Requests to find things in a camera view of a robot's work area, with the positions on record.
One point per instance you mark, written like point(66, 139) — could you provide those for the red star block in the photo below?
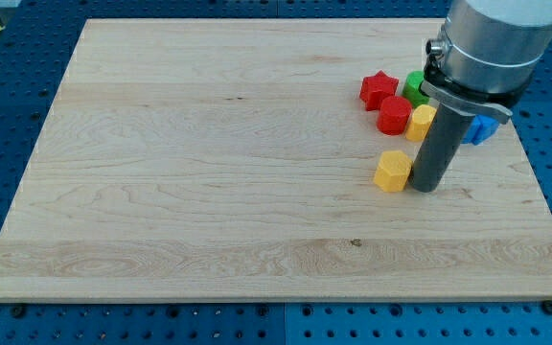
point(374, 89)

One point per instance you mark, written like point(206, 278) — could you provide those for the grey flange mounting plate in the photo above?
point(466, 101)

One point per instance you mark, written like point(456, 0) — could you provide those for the red circle block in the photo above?
point(393, 116)

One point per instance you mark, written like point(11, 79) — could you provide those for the wooden board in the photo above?
point(221, 161)

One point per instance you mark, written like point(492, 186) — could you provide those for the green block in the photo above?
point(411, 89)

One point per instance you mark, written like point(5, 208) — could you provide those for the yellow hexagon block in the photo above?
point(392, 171)

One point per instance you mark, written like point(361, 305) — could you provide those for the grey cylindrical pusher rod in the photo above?
point(442, 141)

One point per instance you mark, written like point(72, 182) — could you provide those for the blue block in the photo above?
point(481, 129)

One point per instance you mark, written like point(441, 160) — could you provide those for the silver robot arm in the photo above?
point(480, 63)

